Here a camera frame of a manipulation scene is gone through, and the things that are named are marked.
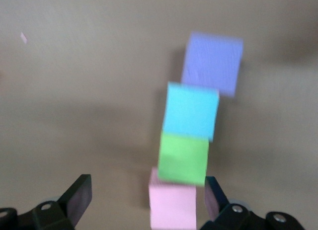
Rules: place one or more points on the blue foam block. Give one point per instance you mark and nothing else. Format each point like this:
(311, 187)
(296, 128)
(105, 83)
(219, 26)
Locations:
(190, 110)

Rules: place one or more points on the brown table mat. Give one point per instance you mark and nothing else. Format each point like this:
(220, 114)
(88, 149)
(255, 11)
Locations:
(87, 103)

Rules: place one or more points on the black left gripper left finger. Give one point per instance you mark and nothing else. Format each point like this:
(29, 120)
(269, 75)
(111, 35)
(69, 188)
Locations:
(79, 197)

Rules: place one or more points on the green foam block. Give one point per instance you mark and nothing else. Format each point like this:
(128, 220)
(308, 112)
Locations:
(182, 160)

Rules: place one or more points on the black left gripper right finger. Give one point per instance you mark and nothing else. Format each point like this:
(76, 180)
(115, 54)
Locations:
(214, 202)

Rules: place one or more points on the small pink foam crumb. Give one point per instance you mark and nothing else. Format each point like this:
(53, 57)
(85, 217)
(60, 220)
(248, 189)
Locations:
(23, 38)

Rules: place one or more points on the pink foam block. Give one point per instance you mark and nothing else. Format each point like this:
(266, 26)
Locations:
(172, 207)

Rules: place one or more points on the purple foam block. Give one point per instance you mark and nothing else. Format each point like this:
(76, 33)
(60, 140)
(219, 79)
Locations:
(213, 63)

